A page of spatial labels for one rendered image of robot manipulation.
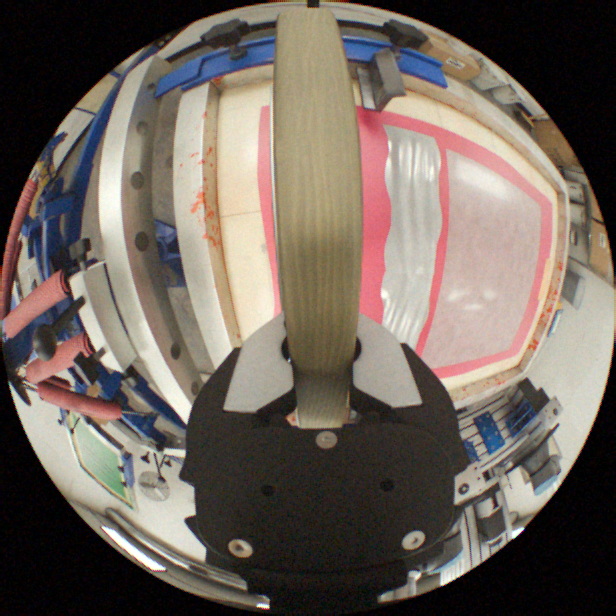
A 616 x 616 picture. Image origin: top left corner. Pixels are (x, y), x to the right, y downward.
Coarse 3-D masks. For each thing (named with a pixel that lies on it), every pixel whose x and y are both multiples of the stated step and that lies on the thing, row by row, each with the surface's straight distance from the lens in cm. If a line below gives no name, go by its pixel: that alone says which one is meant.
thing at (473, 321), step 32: (448, 288) 29; (480, 288) 34; (512, 288) 43; (448, 320) 32; (480, 320) 38; (512, 320) 49; (416, 352) 33; (448, 352) 37; (480, 352) 45; (512, 352) 60
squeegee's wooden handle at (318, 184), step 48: (288, 48) 10; (336, 48) 10; (288, 96) 8; (336, 96) 8; (288, 144) 7; (336, 144) 7; (288, 192) 7; (336, 192) 6; (288, 240) 7; (336, 240) 6; (288, 288) 7; (336, 288) 7; (288, 336) 8; (336, 336) 8; (336, 384) 10
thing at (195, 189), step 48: (192, 96) 28; (432, 96) 32; (480, 96) 37; (192, 144) 23; (528, 144) 46; (192, 192) 22; (192, 240) 22; (192, 288) 23; (240, 336) 28; (480, 384) 54
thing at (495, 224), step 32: (416, 128) 28; (384, 160) 24; (448, 160) 29; (480, 160) 34; (384, 192) 23; (448, 192) 27; (480, 192) 32; (512, 192) 40; (384, 224) 23; (448, 224) 27; (480, 224) 32; (512, 224) 39; (544, 224) 54; (448, 256) 28; (480, 256) 32; (512, 256) 40; (544, 256) 56
